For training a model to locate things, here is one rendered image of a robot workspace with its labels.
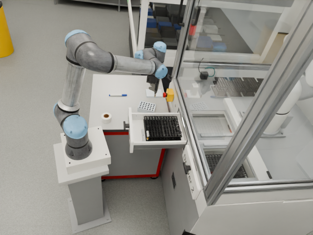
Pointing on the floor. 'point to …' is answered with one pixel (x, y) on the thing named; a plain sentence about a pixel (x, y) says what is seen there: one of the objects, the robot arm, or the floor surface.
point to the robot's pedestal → (83, 194)
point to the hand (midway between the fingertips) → (156, 92)
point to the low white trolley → (115, 160)
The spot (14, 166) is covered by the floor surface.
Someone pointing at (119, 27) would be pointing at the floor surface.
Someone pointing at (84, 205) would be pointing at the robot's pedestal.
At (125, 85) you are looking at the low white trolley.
